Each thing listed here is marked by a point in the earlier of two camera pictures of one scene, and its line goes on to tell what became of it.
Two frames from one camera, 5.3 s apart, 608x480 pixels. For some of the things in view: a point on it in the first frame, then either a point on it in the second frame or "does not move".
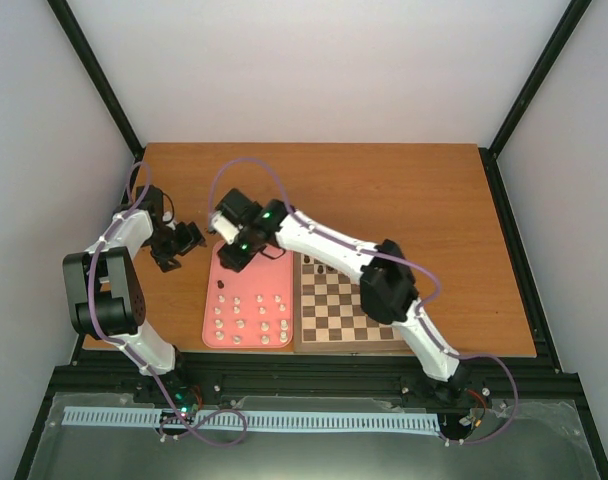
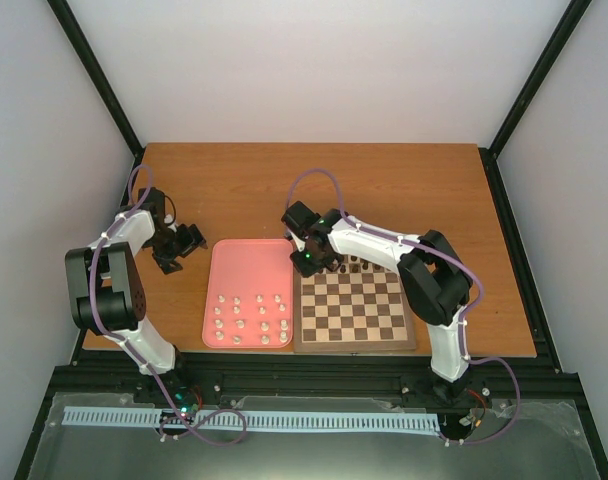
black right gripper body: [242, 258] -> [313, 262]
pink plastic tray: [251, 308] does not move
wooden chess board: [329, 315] does not move
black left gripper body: [167, 244] does not move
